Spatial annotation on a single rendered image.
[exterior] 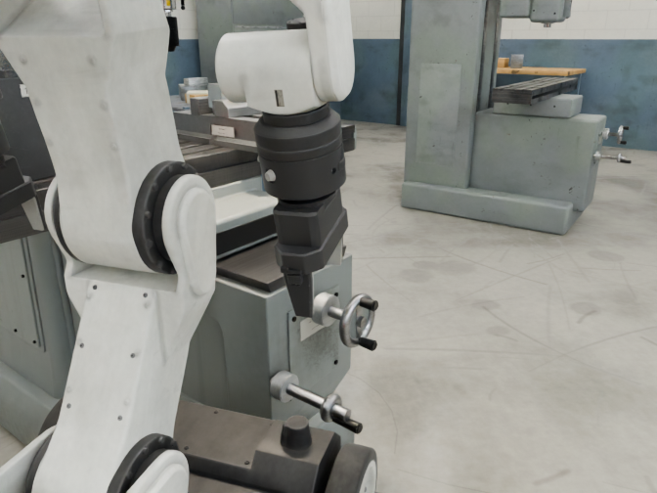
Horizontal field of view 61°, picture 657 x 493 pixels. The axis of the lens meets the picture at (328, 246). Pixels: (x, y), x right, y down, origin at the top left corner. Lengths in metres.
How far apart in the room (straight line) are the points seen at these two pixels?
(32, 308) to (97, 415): 1.11
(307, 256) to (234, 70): 0.19
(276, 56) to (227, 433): 0.68
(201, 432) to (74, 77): 0.62
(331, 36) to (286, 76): 0.06
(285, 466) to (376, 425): 1.08
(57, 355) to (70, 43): 1.34
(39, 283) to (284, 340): 0.84
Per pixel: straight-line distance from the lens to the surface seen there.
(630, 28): 7.50
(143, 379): 0.75
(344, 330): 1.14
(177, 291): 0.72
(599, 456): 2.05
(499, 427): 2.05
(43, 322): 1.85
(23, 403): 2.03
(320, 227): 0.58
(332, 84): 0.52
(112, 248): 0.71
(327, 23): 0.51
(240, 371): 1.26
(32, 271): 1.80
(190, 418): 1.07
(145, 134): 0.69
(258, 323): 1.16
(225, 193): 1.39
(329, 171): 0.56
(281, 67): 0.53
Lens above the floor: 1.22
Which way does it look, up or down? 20 degrees down
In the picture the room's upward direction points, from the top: straight up
